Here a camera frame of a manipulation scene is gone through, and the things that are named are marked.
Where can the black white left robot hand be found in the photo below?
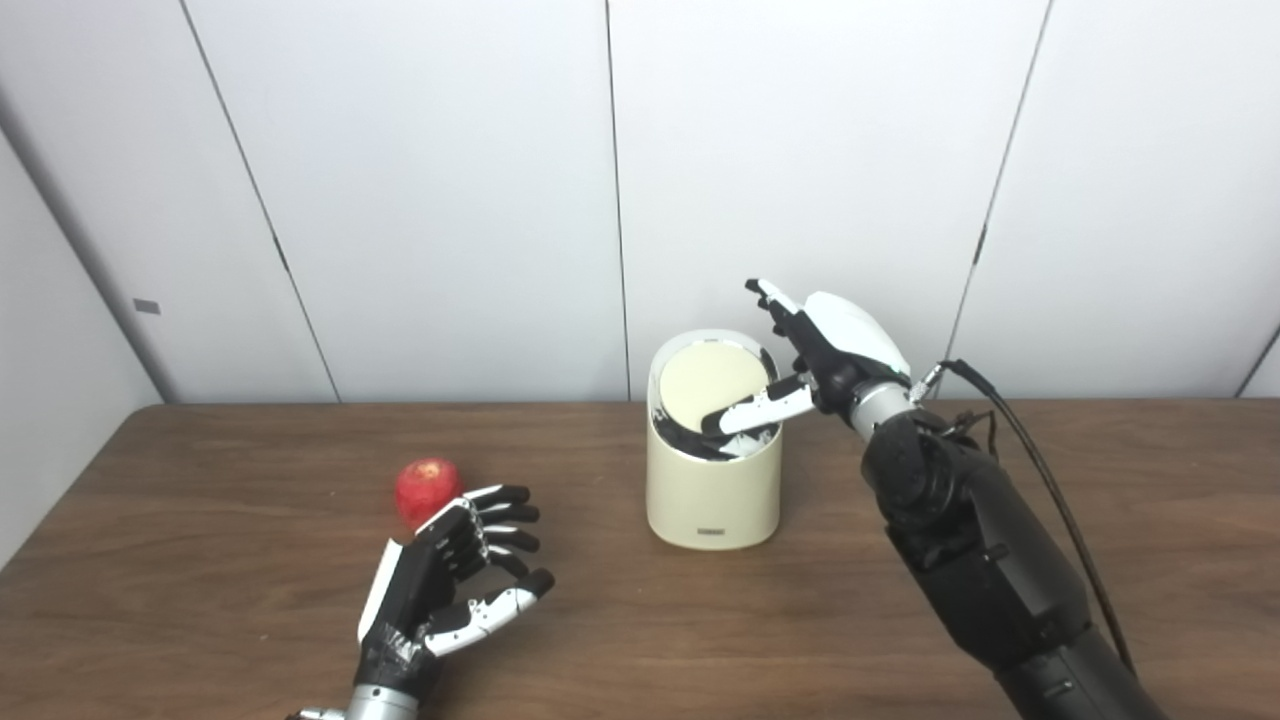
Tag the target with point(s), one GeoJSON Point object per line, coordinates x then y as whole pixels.
{"type": "Point", "coordinates": [415, 590]}

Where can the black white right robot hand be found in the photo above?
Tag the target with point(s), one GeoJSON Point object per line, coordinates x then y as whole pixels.
{"type": "Point", "coordinates": [845, 335]}

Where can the red apple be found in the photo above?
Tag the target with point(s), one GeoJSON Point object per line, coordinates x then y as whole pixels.
{"type": "Point", "coordinates": [425, 485]}

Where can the cream round bin lid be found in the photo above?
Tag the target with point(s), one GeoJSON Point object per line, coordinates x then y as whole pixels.
{"type": "Point", "coordinates": [705, 380]}

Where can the cream-colored bin body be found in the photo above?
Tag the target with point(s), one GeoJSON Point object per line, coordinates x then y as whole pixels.
{"type": "Point", "coordinates": [712, 495]}

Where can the small grey wall tag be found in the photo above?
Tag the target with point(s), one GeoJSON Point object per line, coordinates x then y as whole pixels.
{"type": "Point", "coordinates": [147, 306]}

